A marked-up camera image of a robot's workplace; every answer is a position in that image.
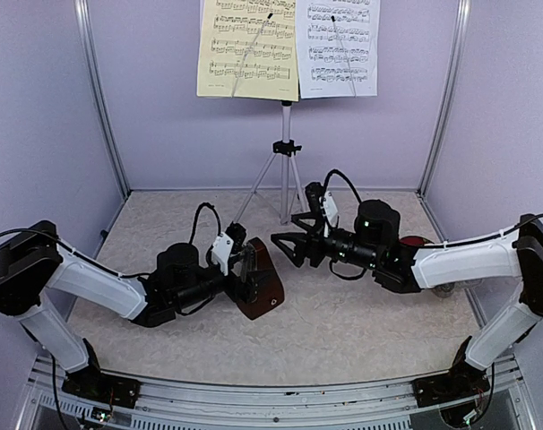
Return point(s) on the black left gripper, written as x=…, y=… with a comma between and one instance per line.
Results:
x=247, y=292

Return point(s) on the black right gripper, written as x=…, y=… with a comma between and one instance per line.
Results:
x=302, y=240

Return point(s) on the clear metronome front cover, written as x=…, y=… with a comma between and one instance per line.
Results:
x=245, y=262

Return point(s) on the brown wooden metronome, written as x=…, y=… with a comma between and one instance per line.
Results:
x=270, y=288

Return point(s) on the white perforated music stand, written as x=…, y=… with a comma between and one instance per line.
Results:
x=291, y=187

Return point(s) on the yellow sheet music page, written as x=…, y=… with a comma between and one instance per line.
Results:
x=248, y=50

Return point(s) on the white sheet music page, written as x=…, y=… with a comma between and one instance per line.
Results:
x=336, y=42

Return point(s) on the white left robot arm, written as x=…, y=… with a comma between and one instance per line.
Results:
x=35, y=259

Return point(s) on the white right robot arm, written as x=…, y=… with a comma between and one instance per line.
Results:
x=410, y=265

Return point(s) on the red floral coaster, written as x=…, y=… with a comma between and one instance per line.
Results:
x=415, y=241

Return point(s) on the floral ceramic mug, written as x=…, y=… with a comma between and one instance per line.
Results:
x=445, y=290

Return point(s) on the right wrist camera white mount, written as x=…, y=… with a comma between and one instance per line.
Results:
x=322, y=207

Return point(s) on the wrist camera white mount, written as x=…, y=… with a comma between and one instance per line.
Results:
x=322, y=207
x=226, y=245

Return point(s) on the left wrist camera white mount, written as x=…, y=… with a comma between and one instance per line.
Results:
x=226, y=245

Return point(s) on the aluminium front rail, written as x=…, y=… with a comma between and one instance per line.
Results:
x=170, y=404

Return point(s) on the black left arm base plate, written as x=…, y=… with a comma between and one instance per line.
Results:
x=116, y=391

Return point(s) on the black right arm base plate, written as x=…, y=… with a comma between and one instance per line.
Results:
x=443, y=388

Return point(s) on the left aluminium corner post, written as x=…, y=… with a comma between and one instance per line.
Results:
x=82, y=13

